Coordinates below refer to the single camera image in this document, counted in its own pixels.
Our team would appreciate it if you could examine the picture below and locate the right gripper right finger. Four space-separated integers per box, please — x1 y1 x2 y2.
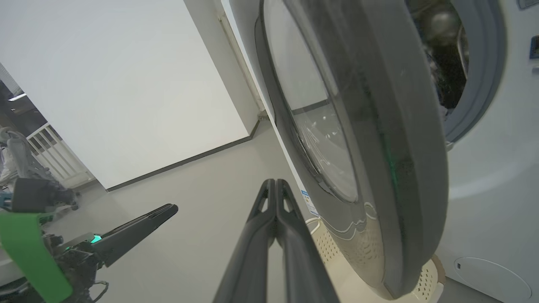
276 179 340 303

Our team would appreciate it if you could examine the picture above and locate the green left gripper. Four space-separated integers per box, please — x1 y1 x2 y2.
0 204 179 303

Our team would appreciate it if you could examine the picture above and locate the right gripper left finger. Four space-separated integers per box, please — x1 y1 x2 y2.
212 179 277 303

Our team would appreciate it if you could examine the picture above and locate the blue energy label sticker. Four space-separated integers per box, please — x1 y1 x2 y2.
301 189 321 218

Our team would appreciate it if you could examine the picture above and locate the white front-load washing machine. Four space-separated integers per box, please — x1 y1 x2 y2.
219 0 539 303

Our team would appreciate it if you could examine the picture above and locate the white slatted railing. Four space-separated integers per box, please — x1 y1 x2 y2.
26 122 96 189

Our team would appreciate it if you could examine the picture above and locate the grey washing machine door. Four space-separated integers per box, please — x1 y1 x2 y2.
254 0 449 300

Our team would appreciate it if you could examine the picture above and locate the grey rubber door gasket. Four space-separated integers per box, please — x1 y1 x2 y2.
444 0 508 144

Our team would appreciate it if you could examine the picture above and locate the cream perforated laundry basket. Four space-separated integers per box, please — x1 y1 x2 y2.
305 217 447 303

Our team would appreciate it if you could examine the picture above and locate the round white filter cover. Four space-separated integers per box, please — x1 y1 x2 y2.
453 257 533 303

